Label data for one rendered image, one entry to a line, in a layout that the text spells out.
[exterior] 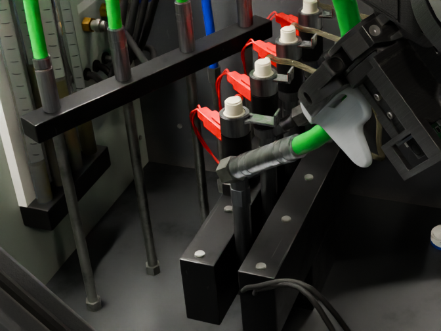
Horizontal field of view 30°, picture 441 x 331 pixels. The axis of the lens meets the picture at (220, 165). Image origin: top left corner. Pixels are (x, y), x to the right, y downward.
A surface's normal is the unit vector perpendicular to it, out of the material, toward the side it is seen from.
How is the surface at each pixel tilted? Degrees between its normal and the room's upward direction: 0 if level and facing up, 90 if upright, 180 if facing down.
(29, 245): 90
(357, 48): 66
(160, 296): 0
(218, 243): 0
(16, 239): 90
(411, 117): 103
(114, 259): 0
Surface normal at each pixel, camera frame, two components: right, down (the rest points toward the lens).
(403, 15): -0.81, 0.52
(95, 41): 0.93, 0.15
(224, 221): -0.07, -0.84
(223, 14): -0.37, 0.53
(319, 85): -0.73, 0.44
